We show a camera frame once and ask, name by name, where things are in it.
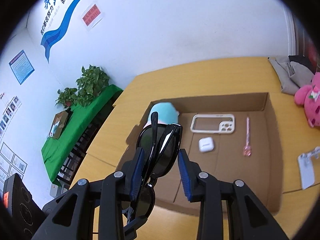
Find pink transparent pen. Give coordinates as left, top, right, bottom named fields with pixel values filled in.
left=243, top=117, right=252, bottom=157

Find white earbuds case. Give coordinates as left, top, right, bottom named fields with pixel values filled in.
left=199, top=137, right=215, bottom=153

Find clear white phone case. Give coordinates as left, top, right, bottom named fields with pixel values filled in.
left=190, top=114, right=235, bottom=134

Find black sunglasses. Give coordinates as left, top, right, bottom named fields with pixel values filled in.
left=121, top=112, right=183, bottom=239

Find white phone stand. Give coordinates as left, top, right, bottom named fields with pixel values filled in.
left=297, top=146, right=319, bottom=190

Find brown tissue box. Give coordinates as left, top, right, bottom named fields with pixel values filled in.
left=49, top=111, right=69, bottom=139

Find green tablecloth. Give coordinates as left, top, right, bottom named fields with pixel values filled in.
left=41, top=85, right=123, bottom=185

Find small green potted plant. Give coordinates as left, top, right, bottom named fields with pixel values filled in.
left=55, top=88, right=78, bottom=108

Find green pink blue plush toy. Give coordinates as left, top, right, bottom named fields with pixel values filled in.
left=144, top=102, right=179, bottom=127

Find pink strawberry bear plush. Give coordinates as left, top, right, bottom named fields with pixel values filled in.
left=294, top=72, right=320, bottom=128

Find large green potted plant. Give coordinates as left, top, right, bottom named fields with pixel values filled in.
left=76, top=65, right=110, bottom=107

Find grey folded cloth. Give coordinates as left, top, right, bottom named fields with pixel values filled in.
left=268, top=55, right=316, bottom=95

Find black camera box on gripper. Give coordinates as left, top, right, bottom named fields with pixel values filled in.
left=2, top=173, right=46, bottom=239

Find blue framed wall poster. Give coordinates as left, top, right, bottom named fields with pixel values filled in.
left=9, top=50, right=35, bottom=85

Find red wall notice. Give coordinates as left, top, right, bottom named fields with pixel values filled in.
left=79, top=2, right=105, bottom=31

